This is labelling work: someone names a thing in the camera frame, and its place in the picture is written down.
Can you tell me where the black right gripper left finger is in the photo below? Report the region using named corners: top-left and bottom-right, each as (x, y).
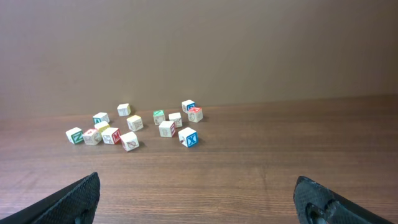
top-left (1, 172), bottom-right (100, 224)

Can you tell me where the red 6 number block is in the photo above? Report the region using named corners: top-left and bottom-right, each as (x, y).
top-left (83, 129), bottom-right (102, 146)

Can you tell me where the red M letter block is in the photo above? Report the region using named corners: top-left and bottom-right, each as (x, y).
top-left (101, 128), bottom-right (121, 145)

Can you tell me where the blue letter wooden block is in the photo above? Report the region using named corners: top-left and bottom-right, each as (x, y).
top-left (182, 100), bottom-right (196, 113)

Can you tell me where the green A letter block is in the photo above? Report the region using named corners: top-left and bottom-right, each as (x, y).
top-left (93, 112), bottom-right (110, 124)

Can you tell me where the leaf picture wooden block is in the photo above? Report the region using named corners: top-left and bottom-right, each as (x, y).
top-left (121, 131), bottom-right (139, 152)

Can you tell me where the green Z letter block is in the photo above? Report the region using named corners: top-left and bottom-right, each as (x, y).
top-left (65, 127), bottom-right (83, 144)

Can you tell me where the yellow S letter block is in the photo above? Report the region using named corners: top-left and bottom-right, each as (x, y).
top-left (126, 115), bottom-right (144, 131)

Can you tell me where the plain wooden picture block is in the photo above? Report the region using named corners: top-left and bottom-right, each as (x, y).
top-left (169, 113), bottom-right (183, 128)

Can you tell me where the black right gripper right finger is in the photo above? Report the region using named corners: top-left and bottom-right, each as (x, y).
top-left (293, 176), bottom-right (392, 224)

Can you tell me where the blue X letter block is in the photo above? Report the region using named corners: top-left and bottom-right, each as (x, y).
top-left (178, 127), bottom-right (198, 148)

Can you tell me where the red W letter block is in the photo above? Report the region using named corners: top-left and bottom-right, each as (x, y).
top-left (188, 107), bottom-right (203, 123)

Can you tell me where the number 8 wooden block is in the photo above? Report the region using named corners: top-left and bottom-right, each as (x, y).
top-left (159, 121), bottom-right (176, 138)

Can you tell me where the green N letter block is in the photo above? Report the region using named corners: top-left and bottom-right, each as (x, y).
top-left (153, 110), bottom-right (166, 125)

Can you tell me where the plain L letter block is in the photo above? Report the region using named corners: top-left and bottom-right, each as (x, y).
top-left (117, 103), bottom-right (131, 116)

